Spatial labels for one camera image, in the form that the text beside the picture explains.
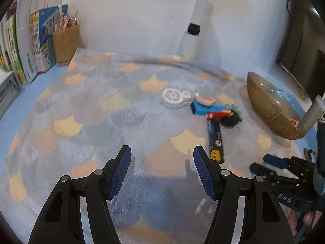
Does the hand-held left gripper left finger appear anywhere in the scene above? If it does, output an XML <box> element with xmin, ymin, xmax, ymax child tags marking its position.
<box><xmin>28</xmin><ymin>145</ymin><xmax>132</xmax><ymax>244</ymax></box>

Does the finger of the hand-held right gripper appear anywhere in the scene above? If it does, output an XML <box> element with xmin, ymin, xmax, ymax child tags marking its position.
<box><xmin>250</xmin><ymin>163</ymin><xmax>300</xmax><ymax>187</ymax></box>
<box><xmin>263</xmin><ymin>154</ymin><xmax>315</xmax><ymax>176</ymax></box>

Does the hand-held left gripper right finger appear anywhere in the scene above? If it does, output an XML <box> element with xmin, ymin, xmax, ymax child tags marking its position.
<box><xmin>193</xmin><ymin>145</ymin><xmax>295</xmax><ymax>244</ymax></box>

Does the amber ribbed glass bowl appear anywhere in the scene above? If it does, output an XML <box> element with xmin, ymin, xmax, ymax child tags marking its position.
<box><xmin>247</xmin><ymin>71</ymin><xmax>305</xmax><ymax>140</ymax></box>

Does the person's right hand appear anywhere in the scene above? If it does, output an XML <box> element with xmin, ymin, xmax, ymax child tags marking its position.
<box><xmin>287</xmin><ymin>206</ymin><xmax>323</xmax><ymax>238</ymax></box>

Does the black rectangular case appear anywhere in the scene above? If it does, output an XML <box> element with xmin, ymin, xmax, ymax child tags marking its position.
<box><xmin>208</xmin><ymin>121</ymin><xmax>225</xmax><ymax>163</ymax></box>

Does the red cartoon figurine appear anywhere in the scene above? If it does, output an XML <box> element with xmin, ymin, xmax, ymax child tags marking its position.
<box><xmin>206</xmin><ymin>109</ymin><xmax>242</xmax><ymax>128</ymax></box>

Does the grey monitor stand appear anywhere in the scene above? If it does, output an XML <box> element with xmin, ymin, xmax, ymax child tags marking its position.
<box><xmin>302</xmin><ymin>94</ymin><xmax>325</xmax><ymax>133</ymax></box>

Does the fan-pattern fabric mat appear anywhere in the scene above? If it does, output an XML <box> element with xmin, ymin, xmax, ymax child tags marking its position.
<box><xmin>0</xmin><ymin>47</ymin><xmax>305</xmax><ymax>244</ymax></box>

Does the blue plastic gadget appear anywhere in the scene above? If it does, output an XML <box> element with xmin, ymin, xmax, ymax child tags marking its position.
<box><xmin>190</xmin><ymin>103</ymin><xmax>222</xmax><ymax>117</ymax></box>

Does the white correction tape dispenser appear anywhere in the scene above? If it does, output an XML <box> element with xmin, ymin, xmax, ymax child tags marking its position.
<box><xmin>162</xmin><ymin>88</ymin><xmax>196</xmax><ymax>109</ymax></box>

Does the black monitor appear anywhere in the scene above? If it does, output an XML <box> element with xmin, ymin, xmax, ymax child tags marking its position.
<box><xmin>275</xmin><ymin>0</ymin><xmax>325</xmax><ymax>102</ymax></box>

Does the teal bookend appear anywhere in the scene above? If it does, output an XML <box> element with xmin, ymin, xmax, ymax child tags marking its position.
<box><xmin>48</xmin><ymin>39</ymin><xmax>57</xmax><ymax>68</ymax></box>

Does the cork pen holder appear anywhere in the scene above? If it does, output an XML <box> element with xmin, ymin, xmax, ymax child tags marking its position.
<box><xmin>52</xmin><ymin>25</ymin><xmax>82</xmax><ymax>66</ymax></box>

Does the stack of magazines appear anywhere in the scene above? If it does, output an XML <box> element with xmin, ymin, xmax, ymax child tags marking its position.
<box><xmin>0</xmin><ymin>70</ymin><xmax>16</xmax><ymax>112</ymax></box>

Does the black clip on pole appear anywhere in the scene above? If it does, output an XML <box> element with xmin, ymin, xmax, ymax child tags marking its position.
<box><xmin>187</xmin><ymin>23</ymin><xmax>201</xmax><ymax>35</ymax></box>

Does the row of books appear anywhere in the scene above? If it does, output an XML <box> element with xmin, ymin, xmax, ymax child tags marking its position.
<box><xmin>0</xmin><ymin>0</ymin><xmax>69</xmax><ymax>85</ymax></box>

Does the bunch of pens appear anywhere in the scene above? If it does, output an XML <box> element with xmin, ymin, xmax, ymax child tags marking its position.
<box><xmin>53</xmin><ymin>5</ymin><xmax>78</xmax><ymax>32</ymax></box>

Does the white lamp pole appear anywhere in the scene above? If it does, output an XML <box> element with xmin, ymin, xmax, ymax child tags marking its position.
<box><xmin>179</xmin><ymin>0</ymin><xmax>212</xmax><ymax>56</ymax></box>

